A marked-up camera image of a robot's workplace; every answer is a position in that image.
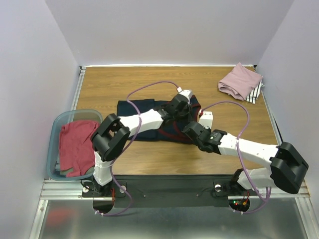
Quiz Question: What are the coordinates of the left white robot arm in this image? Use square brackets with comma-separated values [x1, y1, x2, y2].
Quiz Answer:
[91, 90, 193, 197]

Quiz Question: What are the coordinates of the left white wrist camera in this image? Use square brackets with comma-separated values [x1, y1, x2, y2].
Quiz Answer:
[179, 90, 193, 101]

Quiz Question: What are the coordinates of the blue plastic bin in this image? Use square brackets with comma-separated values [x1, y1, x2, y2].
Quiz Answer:
[46, 109, 103, 181]

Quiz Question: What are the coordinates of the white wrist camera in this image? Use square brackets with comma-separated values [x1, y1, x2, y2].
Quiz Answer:
[179, 90, 193, 101]
[198, 111, 213, 129]

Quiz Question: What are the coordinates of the striped white folded tank top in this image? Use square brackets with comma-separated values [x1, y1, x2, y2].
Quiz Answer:
[246, 81, 264, 104]

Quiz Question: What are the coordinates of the navy basketball tank top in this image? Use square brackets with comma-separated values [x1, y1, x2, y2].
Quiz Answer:
[132, 95, 201, 144]

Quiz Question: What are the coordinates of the folded pink tank top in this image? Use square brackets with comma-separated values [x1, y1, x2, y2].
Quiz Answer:
[218, 63, 263, 101]

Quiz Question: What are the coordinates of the maroon red tank top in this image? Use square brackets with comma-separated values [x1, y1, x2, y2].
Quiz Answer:
[59, 120, 100, 178]

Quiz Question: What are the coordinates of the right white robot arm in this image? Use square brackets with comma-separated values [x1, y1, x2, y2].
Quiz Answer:
[183, 121, 309, 194]

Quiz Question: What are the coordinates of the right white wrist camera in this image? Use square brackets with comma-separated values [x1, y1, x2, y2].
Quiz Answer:
[198, 111, 213, 129]

